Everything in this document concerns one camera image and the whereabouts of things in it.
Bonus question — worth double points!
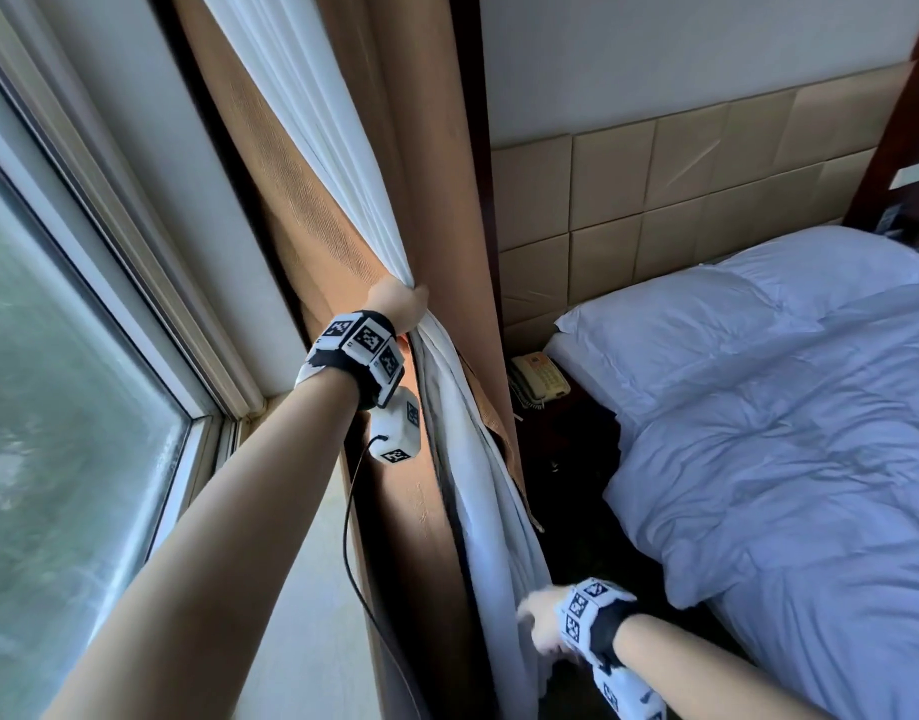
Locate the person's left hand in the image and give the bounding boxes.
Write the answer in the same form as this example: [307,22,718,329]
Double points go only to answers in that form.
[365,274,431,338]

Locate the person's right hand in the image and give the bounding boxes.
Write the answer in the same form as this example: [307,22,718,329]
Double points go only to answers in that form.
[515,583,586,665]

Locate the white curtain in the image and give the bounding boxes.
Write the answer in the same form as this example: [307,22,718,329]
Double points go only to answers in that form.
[198,0,559,720]

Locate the brown curtain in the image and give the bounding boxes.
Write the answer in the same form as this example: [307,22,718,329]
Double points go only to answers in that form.
[170,0,544,720]

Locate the person's left forearm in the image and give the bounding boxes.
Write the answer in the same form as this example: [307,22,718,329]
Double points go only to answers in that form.
[46,366,364,720]

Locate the person's right forearm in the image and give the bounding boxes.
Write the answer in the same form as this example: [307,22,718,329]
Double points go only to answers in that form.
[612,612,837,720]

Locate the right black marker wristband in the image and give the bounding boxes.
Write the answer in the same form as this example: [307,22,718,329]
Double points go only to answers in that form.
[556,577,641,670]

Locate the black marker wristband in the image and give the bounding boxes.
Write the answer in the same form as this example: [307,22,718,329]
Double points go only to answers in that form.
[556,577,641,670]
[293,310,407,412]

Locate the left black marker wristband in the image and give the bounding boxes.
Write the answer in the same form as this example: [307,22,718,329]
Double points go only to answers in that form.
[293,310,407,412]

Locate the beige telephone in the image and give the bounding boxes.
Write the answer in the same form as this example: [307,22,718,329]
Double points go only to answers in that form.
[509,351,574,410]

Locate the dark nightstand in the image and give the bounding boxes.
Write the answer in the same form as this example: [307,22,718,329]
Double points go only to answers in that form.
[512,381,623,522]

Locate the beige window sill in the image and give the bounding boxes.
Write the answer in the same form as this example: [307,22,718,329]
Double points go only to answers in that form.
[230,396,387,720]

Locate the white duvet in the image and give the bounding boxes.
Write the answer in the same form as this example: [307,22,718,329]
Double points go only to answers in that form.
[602,280,919,720]

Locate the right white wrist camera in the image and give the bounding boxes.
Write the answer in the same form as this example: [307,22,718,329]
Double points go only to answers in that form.
[592,663,667,720]

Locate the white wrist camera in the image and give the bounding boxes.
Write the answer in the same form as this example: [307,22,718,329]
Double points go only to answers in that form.
[368,387,424,467]
[592,663,667,720]

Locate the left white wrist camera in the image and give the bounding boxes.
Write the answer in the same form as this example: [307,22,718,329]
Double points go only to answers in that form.
[368,387,424,467]

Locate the left black camera cable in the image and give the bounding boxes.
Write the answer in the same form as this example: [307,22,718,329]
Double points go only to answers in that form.
[341,435,432,720]

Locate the glass window with frame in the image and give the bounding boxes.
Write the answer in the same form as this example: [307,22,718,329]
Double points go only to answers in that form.
[0,0,269,720]

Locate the dark wooden post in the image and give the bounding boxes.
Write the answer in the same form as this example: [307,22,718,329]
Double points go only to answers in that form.
[841,0,919,235]

